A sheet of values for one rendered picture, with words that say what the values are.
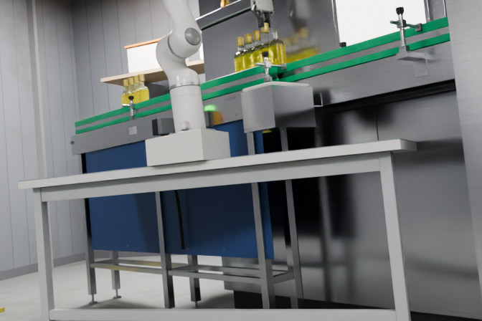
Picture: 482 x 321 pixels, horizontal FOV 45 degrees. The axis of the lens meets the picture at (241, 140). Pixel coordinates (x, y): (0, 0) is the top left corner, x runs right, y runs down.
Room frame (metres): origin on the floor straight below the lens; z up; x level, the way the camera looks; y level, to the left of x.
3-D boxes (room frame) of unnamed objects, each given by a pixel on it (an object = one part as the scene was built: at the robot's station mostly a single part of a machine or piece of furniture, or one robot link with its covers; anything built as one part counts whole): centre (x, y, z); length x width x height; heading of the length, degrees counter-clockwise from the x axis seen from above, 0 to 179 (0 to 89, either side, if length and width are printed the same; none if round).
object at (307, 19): (2.45, -0.44, 1.32); 0.90 x 0.03 x 0.34; 42
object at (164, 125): (2.87, 0.38, 0.96); 0.08 x 0.08 x 0.08; 42
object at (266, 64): (2.38, -0.15, 1.12); 0.17 x 0.03 x 0.12; 132
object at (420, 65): (1.91, -0.58, 1.07); 0.17 x 0.05 x 0.23; 132
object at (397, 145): (2.86, -0.07, 0.73); 1.58 x 1.52 x 0.04; 67
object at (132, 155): (3.09, 0.37, 0.84); 1.59 x 0.18 x 0.18; 42
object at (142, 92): (3.35, 0.54, 1.19); 0.06 x 0.06 x 0.28; 42
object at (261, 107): (2.25, -0.17, 0.92); 0.27 x 0.17 x 0.15; 132
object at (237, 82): (3.05, 0.46, 1.09); 1.75 x 0.01 x 0.08; 42
